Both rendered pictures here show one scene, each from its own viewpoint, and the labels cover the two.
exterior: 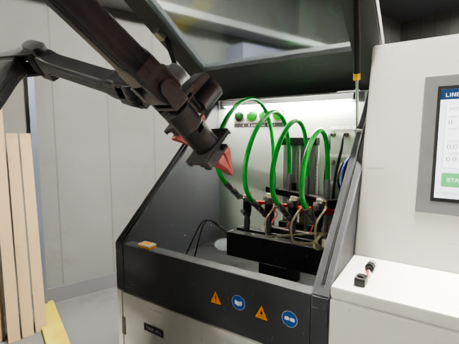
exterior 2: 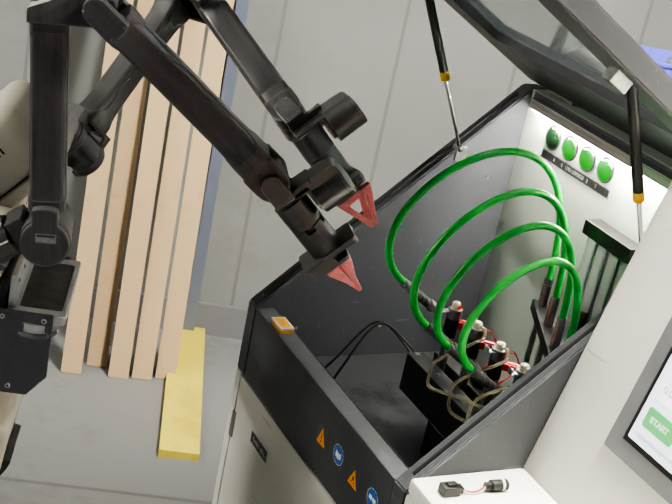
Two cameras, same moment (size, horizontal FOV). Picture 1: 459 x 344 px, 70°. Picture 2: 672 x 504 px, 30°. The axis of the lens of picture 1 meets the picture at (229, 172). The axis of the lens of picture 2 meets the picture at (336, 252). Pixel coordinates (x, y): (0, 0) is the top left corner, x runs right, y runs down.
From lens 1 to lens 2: 1.49 m
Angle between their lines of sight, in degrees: 31
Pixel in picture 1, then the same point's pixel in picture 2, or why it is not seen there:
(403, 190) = (607, 407)
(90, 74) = (250, 72)
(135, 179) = (447, 121)
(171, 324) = (276, 448)
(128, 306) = (242, 398)
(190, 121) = (298, 221)
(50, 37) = not seen: outside the picture
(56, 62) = (221, 28)
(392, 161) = (617, 357)
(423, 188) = (625, 415)
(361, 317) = not seen: outside the picture
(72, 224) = not seen: hidden behind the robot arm
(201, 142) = (310, 247)
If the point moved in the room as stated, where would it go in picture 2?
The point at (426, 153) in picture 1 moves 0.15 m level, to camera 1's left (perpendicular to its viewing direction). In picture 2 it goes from (651, 367) to (562, 330)
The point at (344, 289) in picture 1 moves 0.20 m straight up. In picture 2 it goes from (419, 488) to (447, 379)
